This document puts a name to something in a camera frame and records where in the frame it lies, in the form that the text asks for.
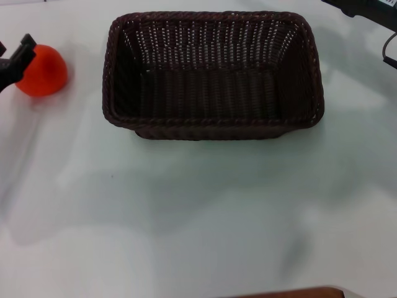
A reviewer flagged black woven plastic basket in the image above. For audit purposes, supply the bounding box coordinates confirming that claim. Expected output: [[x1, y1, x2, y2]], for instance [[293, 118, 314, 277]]
[[101, 11, 325, 141]]

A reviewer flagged brown wooden edge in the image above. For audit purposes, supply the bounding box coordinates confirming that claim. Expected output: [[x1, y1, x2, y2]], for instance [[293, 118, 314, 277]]
[[244, 287, 345, 298]]

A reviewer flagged black cable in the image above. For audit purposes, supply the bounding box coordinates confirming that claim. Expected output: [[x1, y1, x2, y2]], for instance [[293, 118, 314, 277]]
[[382, 30, 397, 71]]

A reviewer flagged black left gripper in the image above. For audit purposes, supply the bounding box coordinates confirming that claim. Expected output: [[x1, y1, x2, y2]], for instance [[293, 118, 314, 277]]
[[0, 33, 38, 93]]

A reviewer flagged orange toy pear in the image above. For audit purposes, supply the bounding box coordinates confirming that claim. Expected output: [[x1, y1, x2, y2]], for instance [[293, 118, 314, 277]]
[[14, 44, 69, 98]]

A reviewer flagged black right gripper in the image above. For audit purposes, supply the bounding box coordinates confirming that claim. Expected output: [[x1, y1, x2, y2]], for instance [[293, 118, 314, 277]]
[[321, 0, 397, 32]]

